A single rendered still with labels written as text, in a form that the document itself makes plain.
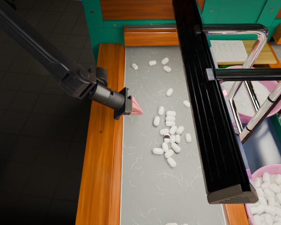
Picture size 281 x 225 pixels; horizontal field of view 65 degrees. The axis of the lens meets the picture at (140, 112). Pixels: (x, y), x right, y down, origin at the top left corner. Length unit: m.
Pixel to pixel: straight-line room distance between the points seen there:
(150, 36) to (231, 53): 0.37
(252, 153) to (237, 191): 0.56
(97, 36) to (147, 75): 0.30
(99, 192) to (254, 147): 0.59
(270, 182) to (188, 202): 0.28
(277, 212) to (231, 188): 0.44
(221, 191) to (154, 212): 0.35
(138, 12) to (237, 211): 0.81
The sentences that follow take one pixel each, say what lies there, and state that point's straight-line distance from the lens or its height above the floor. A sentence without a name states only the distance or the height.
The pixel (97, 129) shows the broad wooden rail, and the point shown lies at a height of 0.77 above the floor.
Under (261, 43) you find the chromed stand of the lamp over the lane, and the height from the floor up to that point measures 1.08.
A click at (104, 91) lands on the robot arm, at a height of 0.91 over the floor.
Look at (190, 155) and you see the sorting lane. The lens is 0.77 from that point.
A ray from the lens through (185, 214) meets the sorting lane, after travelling 0.71.
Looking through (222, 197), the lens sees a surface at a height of 1.08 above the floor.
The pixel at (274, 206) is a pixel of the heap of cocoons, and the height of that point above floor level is 0.74.
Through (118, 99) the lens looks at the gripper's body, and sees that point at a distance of 0.70.
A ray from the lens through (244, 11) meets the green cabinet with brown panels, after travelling 1.11.
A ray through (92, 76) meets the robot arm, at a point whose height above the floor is 0.96.
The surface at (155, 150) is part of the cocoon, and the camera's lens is 0.74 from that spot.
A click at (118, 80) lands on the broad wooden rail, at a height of 0.76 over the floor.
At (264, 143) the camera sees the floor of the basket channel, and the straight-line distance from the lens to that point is 0.97.
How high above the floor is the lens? 1.43
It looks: 55 degrees down
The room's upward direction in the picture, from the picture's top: straight up
